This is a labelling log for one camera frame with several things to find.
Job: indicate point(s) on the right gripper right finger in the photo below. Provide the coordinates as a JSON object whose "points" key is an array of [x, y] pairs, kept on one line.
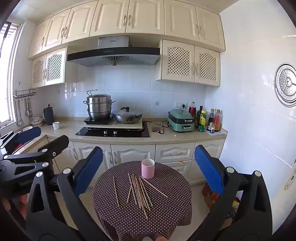
{"points": [[253, 219]]}

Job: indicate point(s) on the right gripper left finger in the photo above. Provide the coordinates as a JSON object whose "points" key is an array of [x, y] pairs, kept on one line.
{"points": [[44, 216]]}

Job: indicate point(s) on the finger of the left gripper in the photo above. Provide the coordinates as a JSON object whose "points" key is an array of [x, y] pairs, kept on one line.
{"points": [[44, 154], [27, 135]]}

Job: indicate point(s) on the white mug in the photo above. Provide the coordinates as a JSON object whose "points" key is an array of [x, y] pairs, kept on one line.
{"points": [[56, 125]]}

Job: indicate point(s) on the black kettle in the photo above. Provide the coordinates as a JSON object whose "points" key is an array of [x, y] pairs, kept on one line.
{"points": [[49, 115]]}

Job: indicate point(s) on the utensil hanging rack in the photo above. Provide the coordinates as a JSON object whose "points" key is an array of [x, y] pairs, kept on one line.
{"points": [[23, 105]]}

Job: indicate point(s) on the steel steamer pot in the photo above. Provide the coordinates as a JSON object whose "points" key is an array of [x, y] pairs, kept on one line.
{"points": [[98, 105]]}

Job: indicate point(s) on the polka dot tablecloth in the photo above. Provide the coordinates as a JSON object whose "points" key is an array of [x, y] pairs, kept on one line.
{"points": [[130, 207]]}

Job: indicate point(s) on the lower cabinets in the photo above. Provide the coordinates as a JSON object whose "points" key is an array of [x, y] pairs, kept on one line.
{"points": [[180, 157]]}

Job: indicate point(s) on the cabinets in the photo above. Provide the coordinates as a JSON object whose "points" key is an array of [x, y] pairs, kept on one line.
{"points": [[191, 38], [180, 157]]}

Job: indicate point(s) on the steel wok with lid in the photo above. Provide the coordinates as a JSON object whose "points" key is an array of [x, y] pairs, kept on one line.
{"points": [[126, 116]]}

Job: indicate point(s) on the dark sauce bottle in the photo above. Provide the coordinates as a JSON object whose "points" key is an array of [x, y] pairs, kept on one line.
{"points": [[211, 121]]}

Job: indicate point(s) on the red sauce bottle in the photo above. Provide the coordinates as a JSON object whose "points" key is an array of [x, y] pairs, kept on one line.
{"points": [[217, 121]]}

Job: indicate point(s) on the black gas stove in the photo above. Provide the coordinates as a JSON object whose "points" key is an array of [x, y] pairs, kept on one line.
{"points": [[115, 132]]}

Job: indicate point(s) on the green oil bottle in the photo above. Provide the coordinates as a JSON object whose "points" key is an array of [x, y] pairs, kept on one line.
{"points": [[202, 121]]}

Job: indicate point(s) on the pink cup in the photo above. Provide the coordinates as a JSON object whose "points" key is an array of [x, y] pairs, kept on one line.
{"points": [[147, 166]]}

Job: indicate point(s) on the green electric cooker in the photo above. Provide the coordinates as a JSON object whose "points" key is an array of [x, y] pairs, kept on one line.
{"points": [[180, 121]]}

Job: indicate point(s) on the clear plastic box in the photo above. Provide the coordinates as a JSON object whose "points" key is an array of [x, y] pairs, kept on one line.
{"points": [[158, 127]]}

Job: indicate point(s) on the range hood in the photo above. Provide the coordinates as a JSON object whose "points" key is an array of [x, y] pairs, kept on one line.
{"points": [[115, 51]]}

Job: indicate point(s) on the upper cabinets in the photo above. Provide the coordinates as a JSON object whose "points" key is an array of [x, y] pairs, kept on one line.
{"points": [[191, 38]]}

